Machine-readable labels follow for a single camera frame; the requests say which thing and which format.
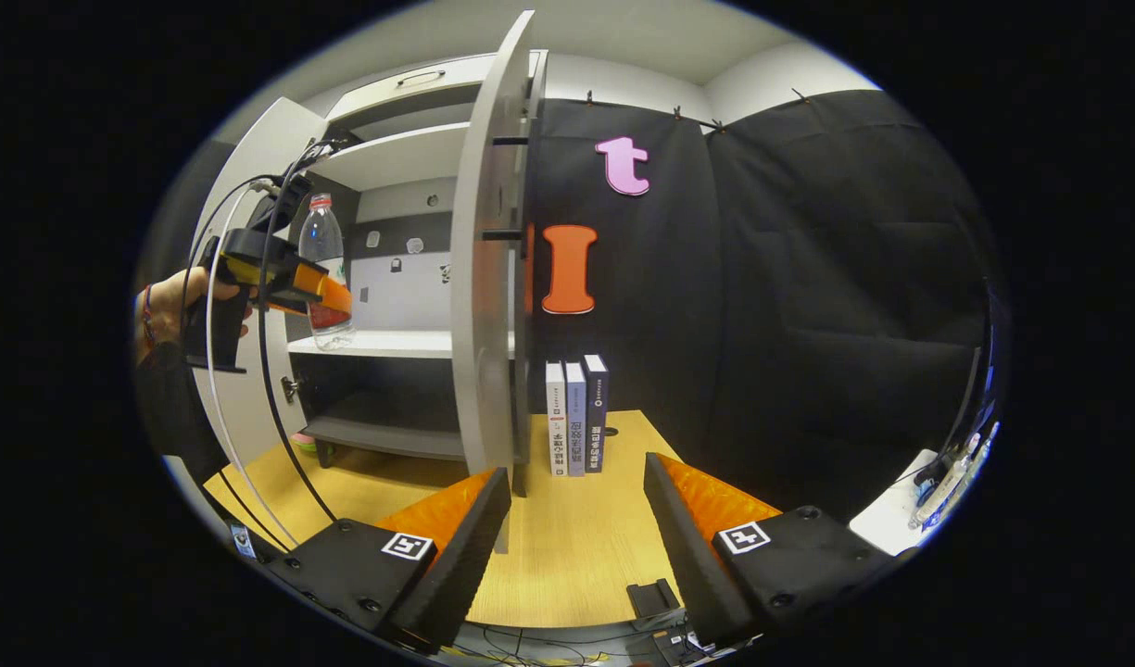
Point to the white book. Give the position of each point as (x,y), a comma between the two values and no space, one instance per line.
(556,417)

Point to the clear plastic water bottle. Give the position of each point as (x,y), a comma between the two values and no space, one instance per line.
(321,236)

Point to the black backdrop cloth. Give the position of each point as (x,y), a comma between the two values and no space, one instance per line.
(808,306)

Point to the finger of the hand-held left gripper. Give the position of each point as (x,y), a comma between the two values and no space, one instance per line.
(331,292)

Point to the white cabinet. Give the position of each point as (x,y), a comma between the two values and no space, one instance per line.
(409,296)

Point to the white cabinet shelf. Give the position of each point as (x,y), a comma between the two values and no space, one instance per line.
(391,157)
(391,343)

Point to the small black block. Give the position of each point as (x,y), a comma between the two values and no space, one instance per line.
(652,597)

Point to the small green object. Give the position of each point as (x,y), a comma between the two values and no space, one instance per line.
(304,442)

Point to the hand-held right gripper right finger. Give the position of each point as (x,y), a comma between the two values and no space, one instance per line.
(687,556)

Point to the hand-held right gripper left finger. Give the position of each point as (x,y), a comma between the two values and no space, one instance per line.
(465,565)

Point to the white side table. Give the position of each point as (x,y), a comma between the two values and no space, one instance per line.
(887,519)

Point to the white and blue device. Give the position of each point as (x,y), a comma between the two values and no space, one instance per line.
(952,482)

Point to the lavender book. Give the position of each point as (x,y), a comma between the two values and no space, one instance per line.
(575,417)

